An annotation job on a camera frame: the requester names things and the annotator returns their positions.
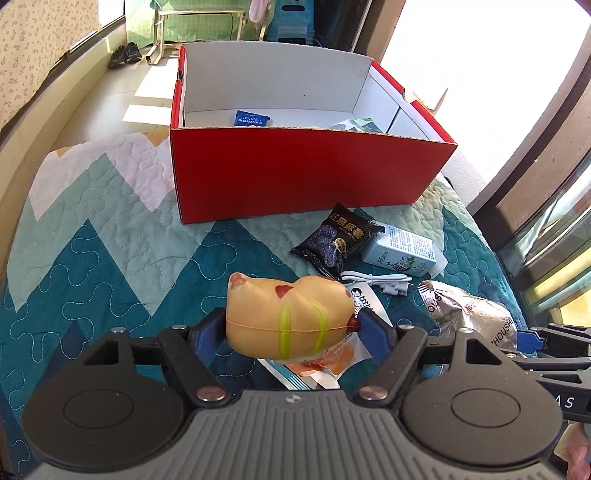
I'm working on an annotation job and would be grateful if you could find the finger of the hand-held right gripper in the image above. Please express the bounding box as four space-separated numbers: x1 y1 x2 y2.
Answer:
516 323 591 356

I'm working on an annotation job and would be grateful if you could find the dark sliding door frame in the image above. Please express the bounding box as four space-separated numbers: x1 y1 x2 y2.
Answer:
466 0 591 324

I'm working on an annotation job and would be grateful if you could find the wooden frame table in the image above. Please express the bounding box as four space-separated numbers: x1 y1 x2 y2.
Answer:
148 8 247 65

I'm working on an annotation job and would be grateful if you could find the green towel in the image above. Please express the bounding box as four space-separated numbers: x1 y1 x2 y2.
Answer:
124 0 252 44

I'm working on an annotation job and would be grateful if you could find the white green tissue pack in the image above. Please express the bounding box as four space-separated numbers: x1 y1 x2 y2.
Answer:
330 117 384 134

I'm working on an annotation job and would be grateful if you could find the beige floral fabric cover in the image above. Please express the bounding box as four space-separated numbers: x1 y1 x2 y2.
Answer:
0 0 100 134

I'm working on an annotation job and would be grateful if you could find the white orange snack packet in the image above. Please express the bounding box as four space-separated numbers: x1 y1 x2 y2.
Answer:
256 282 393 393

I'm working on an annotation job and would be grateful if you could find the silver foil snack packet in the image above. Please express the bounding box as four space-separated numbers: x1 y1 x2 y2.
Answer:
418 280 520 356

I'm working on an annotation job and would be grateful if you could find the blue plastic stool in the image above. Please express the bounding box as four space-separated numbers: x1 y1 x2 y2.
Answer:
268 0 319 47

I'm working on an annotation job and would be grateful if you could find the small blue packet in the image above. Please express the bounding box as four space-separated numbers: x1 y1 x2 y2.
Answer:
233 110 270 127

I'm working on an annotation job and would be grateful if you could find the white blue milk carton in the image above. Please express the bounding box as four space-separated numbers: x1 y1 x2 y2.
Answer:
361 222 448 278

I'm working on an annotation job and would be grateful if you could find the person's right hand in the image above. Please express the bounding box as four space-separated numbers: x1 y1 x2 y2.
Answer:
558 422 591 480

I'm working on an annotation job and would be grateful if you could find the yellow squishy cat toy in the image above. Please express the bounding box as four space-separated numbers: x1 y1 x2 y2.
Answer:
225 272 358 363

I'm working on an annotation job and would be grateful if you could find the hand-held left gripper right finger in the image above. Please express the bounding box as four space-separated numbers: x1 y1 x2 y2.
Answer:
353 307 504 409

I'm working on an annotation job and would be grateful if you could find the teal patchwork quilt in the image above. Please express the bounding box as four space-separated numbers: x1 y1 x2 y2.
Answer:
0 129 532 480

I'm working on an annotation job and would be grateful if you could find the bunch of hanging laundry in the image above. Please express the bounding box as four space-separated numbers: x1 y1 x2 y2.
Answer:
247 0 271 24

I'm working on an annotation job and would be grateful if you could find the white charging cable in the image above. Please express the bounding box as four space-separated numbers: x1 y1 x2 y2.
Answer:
341 271 414 298

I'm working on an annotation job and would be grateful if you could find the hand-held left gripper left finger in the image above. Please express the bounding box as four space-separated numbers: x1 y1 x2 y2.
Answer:
83 308 232 409

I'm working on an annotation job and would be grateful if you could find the black snack packet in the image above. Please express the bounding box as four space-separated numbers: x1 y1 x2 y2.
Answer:
290 202 385 273

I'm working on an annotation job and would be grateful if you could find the red cardboard shoe box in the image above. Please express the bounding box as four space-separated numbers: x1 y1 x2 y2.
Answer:
169 42 458 225

